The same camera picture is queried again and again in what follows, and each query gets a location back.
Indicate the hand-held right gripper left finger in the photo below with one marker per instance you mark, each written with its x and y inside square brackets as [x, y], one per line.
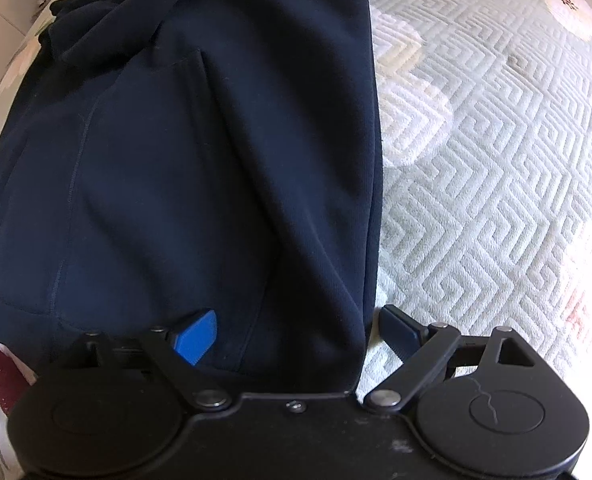
[196, 336]

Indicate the dark navy striped hoodie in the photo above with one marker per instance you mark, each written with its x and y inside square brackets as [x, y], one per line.
[176, 160]

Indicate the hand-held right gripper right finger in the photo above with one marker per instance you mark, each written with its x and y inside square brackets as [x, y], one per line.
[398, 334]

